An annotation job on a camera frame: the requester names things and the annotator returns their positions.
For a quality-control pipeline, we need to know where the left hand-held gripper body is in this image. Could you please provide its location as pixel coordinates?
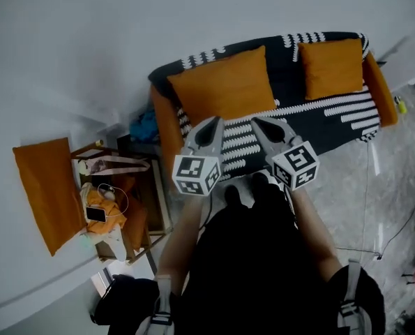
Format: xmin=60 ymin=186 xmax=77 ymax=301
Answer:
xmin=172 ymin=147 xmax=224 ymax=198

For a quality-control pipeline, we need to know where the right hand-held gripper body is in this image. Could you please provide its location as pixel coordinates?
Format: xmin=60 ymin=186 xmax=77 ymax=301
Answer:
xmin=269 ymin=137 xmax=321 ymax=192

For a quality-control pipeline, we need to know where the orange sofa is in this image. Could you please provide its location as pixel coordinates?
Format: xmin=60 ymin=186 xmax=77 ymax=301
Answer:
xmin=148 ymin=31 xmax=400 ymax=185

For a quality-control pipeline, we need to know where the black white patterned blanket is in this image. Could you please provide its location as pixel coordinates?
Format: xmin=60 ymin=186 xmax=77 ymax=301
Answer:
xmin=148 ymin=31 xmax=382 ymax=184

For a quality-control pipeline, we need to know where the large orange sofa cushion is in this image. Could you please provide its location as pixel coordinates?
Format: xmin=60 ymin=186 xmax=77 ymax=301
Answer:
xmin=166 ymin=45 xmax=278 ymax=128

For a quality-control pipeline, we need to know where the small orange sofa cushion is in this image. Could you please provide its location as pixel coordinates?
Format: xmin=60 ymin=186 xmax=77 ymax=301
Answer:
xmin=297 ymin=38 xmax=365 ymax=101

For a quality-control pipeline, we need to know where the person's right forearm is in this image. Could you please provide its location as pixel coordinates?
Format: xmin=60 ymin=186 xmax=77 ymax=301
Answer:
xmin=289 ymin=186 xmax=343 ymax=283

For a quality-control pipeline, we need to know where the person's left forearm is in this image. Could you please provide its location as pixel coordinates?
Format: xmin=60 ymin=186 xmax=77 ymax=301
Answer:
xmin=156 ymin=191 xmax=209 ymax=279

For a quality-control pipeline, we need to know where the person's right black shoe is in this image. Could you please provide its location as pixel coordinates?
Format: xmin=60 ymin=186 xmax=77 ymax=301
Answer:
xmin=250 ymin=171 xmax=275 ymax=195

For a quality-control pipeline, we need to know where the person's black shoe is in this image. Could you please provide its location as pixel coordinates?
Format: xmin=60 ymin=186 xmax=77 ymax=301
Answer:
xmin=223 ymin=184 xmax=243 ymax=208
xmin=250 ymin=171 xmax=275 ymax=195

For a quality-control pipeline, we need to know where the wooden rattan chair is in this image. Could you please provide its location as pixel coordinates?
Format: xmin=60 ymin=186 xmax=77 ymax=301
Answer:
xmin=70 ymin=139 xmax=176 ymax=266

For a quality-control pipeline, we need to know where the person's left black shoe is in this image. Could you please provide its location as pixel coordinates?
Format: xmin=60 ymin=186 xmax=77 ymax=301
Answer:
xmin=223 ymin=184 xmax=243 ymax=208

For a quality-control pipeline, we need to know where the teal cloth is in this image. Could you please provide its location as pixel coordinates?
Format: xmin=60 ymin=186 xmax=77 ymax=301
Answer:
xmin=128 ymin=109 xmax=160 ymax=143

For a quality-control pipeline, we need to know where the orange cloth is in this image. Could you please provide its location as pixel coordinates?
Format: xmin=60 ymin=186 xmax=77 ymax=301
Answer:
xmin=82 ymin=188 xmax=128 ymax=236

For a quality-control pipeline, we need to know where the white cloth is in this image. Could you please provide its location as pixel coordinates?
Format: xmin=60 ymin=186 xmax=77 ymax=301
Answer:
xmin=101 ymin=228 xmax=128 ymax=264

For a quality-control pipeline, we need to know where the smartphone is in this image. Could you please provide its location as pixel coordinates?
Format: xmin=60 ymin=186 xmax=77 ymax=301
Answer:
xmin=85 ymin=205 xmax=108 ymax=224

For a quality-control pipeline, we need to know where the person's black clothing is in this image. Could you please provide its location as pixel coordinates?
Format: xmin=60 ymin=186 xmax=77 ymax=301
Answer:
xmin=105 ymin=186 xmax=386 ymax=335

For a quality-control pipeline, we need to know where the yellow bottle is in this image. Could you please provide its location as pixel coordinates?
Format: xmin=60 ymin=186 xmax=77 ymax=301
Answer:
xmin=393 ymin=95 xmax=409 ymax=116

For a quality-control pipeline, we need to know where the white cabinet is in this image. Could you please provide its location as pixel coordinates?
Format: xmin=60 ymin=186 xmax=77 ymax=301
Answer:
xmin=377 ymin=29 xmax=415 ymax=94

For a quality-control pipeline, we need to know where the long orange cushion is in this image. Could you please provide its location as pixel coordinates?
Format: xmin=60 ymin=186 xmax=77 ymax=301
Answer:
xmin=12 ymin=137 xmax=89 ymax=258

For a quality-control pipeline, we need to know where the black backpack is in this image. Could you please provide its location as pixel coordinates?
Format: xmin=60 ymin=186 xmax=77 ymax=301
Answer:
xmin=89 ymin=273 xmax=160 ymax=328

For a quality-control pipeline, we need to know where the beige bag with straps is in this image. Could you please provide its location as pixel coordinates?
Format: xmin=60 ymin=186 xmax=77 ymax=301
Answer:
xmin=77 ymin=154 xmax=152 ymax=178

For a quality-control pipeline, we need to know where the white charging cable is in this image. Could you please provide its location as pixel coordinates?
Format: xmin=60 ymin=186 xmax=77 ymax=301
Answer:
xmin=96 ymin=182 xmax=130 ymax=218

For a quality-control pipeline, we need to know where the black floor cable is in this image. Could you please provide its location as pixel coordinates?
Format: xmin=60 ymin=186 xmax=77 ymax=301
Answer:
xmin=335 ymin=168 xmax=415 ymax=262

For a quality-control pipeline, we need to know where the grey harness strap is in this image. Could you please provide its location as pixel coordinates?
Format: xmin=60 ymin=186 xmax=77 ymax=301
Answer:
xmin=337 ymin=258 xmax=372 ymax=335
xmin=136 ymin=273 xmax=176 ymax=335

